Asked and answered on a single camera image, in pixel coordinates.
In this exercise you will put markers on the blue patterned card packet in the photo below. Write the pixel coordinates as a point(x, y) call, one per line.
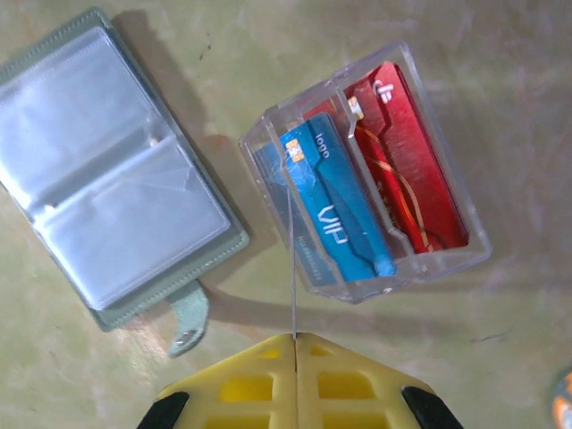
point(348, 214)
point(366, 288)

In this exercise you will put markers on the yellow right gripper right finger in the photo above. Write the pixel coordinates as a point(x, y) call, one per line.
point(353, 389)

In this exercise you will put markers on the red credit card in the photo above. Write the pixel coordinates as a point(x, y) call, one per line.
point(411, 170)
point(293, 277)

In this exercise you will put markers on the orange capped clear bottle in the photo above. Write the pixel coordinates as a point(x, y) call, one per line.
point(564, 402)

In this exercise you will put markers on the grey-green card holder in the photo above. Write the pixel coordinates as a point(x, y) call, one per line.
point(67, 179)

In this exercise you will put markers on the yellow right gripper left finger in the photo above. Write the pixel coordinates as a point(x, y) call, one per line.
point(241, 389)

